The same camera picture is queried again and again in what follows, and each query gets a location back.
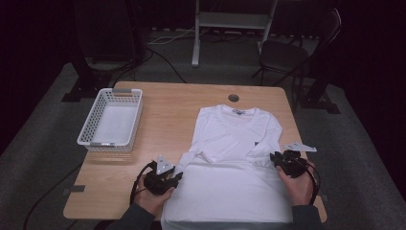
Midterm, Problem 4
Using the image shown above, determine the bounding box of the person's right hand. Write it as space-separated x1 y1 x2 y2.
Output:
276 159 316 207

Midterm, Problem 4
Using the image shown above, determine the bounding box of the white metal stand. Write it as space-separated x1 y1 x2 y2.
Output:
191 0 279 68

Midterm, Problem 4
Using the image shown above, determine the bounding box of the black folding chair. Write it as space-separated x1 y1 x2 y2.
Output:
251 8 342 106

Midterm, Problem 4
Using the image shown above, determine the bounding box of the white perforated plastic basket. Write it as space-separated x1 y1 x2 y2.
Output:
77 87 144 153

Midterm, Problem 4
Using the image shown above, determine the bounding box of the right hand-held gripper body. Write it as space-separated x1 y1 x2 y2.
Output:
275 141 318 179

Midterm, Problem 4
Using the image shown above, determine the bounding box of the black stand with base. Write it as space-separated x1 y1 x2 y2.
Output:
298 57 341 115
60 0 148 104

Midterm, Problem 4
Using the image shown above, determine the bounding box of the person's left hand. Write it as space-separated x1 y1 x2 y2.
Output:
133 173 176 218

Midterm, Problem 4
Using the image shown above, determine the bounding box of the white floor cable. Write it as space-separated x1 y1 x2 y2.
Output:
147 26 206 46

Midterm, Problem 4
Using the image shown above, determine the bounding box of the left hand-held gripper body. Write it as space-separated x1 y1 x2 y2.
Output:
143 154 180 196

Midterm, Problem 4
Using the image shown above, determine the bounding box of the thick black floor cable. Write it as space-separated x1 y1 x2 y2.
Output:
22 162 85 230

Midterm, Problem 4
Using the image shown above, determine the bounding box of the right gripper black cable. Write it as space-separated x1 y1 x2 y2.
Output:
300 157 322 206

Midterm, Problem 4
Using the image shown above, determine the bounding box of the white long-sleeved shirt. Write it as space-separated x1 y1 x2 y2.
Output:
160 103 295 230

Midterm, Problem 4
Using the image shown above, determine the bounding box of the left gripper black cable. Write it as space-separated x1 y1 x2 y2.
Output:
129 160 158 206

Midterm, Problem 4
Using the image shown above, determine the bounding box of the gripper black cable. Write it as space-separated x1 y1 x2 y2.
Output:
129 160 158 206
300 157 322 206

